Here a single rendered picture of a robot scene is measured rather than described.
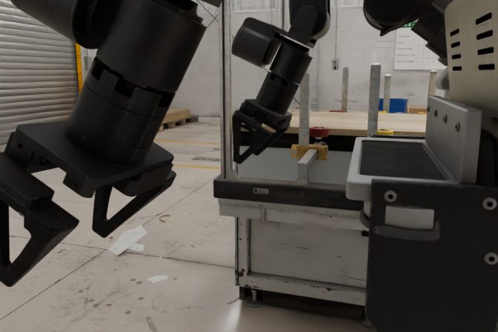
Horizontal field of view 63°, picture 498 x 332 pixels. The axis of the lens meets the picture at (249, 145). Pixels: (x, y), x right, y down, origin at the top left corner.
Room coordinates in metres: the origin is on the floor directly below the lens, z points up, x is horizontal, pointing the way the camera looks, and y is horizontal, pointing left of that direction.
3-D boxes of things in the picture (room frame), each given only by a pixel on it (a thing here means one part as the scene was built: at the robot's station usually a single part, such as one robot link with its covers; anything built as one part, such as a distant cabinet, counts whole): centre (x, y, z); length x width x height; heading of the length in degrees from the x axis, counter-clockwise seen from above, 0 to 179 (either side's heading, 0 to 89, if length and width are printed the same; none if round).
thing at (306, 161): (1.48, -0.23, 0.83); 0.43 x 0.03 x 0.04; 163
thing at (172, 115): (8.24, 2.02, 0.23); 2.41 x 0.77 x 0.17; 165
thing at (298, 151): (1.54, -0.23, 0.83); 0.14 x 0.06 x 0.05; 73
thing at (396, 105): (6.77, -2.36, 0.36); 0.59 x 0.57 x 0.73; 163
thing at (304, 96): (1.55, -0.21, 0.89); 0.04 x 0.04 x 0.48; 73
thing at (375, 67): (1.48, -0.45, 0.93); 0.04 x 0.04 x 0.48; 73
